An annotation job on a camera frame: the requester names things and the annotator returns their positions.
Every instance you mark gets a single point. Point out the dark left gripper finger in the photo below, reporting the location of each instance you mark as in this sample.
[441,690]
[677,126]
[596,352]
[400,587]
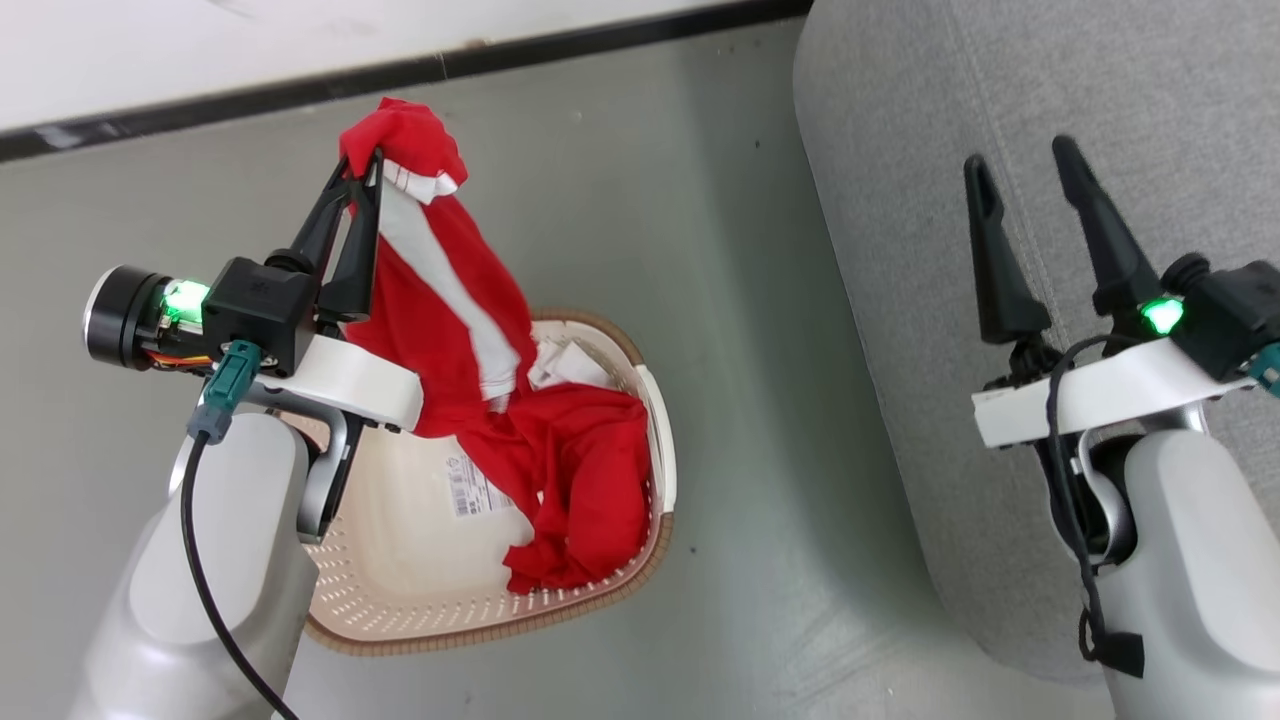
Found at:
[310,235]
[358,270]

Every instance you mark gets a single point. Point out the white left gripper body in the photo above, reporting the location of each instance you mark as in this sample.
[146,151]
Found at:
[350,385]

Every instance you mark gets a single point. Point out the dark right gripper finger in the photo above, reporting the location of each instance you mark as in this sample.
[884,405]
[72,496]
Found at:
[1005,280]
[1115,255]

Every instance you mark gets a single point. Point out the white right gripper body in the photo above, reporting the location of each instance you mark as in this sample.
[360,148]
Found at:
[1100,395]

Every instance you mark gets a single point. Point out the red white garment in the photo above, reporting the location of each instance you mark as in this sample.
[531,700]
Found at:
[580,470]

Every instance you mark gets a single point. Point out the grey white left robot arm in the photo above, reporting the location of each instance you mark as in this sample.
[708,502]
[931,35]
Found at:
[220,560]

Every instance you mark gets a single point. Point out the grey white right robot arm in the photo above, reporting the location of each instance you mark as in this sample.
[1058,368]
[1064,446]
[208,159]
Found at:
[1200,580]

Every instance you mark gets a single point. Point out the cream perforated laundry basket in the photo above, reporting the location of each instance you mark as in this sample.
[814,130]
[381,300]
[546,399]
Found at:
[430,560]

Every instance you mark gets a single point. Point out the grey fabric sofa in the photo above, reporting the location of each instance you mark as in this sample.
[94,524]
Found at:
[900,250]

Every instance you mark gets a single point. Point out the white barcode label sticker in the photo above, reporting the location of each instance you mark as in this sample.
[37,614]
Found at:
[475,490]

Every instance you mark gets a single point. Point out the black silver cylinder module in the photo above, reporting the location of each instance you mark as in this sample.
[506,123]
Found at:
[120,318]

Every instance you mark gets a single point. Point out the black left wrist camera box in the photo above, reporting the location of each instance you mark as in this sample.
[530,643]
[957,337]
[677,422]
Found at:
[258,310]

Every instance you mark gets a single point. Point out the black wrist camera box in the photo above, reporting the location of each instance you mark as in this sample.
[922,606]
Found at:
[258,310]
[1230,315]

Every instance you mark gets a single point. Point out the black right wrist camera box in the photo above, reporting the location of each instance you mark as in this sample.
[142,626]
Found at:
[1230,315]

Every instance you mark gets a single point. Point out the black wall baseboard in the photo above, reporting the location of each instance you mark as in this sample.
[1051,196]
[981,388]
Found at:
[400,72]

